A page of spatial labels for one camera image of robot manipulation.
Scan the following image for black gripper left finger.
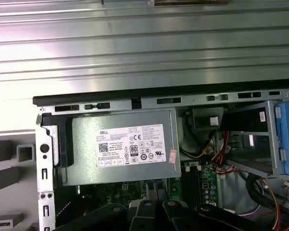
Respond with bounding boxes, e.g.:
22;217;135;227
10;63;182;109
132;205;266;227
54;199;161;231

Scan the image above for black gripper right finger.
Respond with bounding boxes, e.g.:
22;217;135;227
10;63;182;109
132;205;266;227
162;200;276;231

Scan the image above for black RAM slot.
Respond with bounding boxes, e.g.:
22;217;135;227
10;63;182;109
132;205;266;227
186;166;192;204
195;166;201;207
182;166;187;203
190;166;196;206

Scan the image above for green motherboard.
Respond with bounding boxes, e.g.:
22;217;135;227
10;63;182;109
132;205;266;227
78;163;220;210

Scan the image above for grey power supply unit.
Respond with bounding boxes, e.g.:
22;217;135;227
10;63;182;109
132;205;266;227
62;108;183;187

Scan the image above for tall metal drive cage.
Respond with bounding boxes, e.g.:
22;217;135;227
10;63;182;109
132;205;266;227
216;100;280;176

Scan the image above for black open PC case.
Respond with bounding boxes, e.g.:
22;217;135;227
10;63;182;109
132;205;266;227
33;88;289;231

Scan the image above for grey parts rack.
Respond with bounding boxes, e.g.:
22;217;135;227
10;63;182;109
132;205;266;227
0;131;40;231

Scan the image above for yellow black power wires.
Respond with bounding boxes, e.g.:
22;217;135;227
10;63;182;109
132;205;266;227
180;129;215;159

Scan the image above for red orange black wire bundle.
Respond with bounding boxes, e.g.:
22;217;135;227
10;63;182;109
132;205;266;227
211;131;289;231

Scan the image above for brown square base plate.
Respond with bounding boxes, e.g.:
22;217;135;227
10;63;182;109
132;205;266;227
154;0;229;6

